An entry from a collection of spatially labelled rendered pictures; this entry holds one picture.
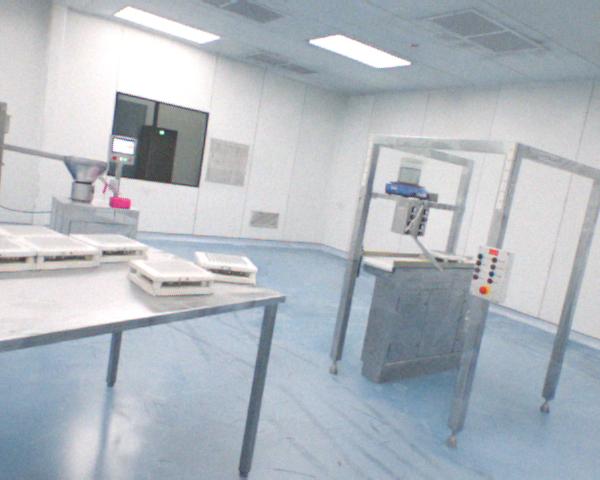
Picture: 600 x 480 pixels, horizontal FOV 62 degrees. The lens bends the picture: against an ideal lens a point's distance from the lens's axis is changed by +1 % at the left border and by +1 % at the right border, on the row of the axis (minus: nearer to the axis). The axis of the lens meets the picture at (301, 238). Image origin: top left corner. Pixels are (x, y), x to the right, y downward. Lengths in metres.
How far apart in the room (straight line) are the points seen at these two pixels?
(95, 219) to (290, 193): 4.81
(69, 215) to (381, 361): 2.77
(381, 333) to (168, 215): 5.01
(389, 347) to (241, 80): 5.68
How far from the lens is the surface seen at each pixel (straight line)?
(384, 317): 3.44
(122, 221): 4.66
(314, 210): 9.15
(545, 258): 6.60
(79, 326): 1.49
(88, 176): 4.75
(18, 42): 7.34
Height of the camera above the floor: 1.32
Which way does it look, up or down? 7 degrees down
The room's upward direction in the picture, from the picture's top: 10 degrees clockwise
